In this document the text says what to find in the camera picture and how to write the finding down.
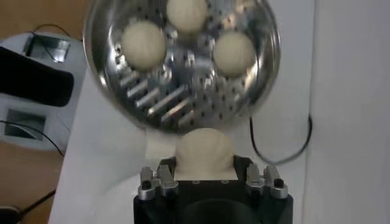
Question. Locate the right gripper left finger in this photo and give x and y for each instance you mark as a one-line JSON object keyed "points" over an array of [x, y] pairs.
{"points": [[167, 184]]}

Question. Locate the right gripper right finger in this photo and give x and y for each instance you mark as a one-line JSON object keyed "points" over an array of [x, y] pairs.
{"points": [[253, 182]]}

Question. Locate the white steamed baozi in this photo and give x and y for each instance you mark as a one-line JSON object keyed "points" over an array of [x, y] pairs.
{"points": [[205, 152], [234, 53], [143, 45], [186, 15]]}

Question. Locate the grey white robot base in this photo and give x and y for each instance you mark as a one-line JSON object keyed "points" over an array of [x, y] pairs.
{"points": [[58, 121]]}

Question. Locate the stainless steel steamer basket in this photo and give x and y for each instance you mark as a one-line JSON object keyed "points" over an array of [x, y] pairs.
{"points": [[182, 91]]}

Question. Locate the black robot torso column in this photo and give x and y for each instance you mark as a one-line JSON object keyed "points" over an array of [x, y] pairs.
{"points": [[33, 79]]}

